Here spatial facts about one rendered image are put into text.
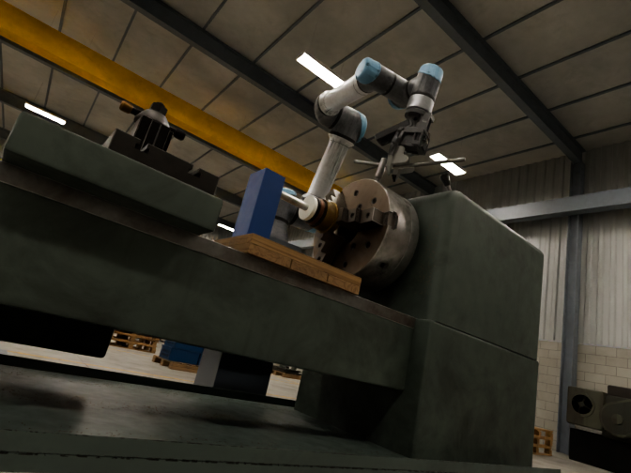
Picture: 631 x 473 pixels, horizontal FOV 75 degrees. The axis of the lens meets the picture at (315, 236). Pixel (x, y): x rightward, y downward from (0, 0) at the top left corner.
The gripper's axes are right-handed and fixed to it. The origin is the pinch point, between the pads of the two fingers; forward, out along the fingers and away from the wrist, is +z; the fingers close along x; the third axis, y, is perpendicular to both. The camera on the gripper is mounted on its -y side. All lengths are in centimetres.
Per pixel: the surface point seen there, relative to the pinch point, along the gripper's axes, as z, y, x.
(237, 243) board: 36, -5, -45
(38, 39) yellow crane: -288, -1063, 221
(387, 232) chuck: 19.5, 9.5, -9.8
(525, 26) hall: -575, -142, 623
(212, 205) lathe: 32, 0, -59
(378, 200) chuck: 10.9, 3.1, -7.5
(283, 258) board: 36, 4, -40
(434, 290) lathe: 29.4, 22.0, 2.0
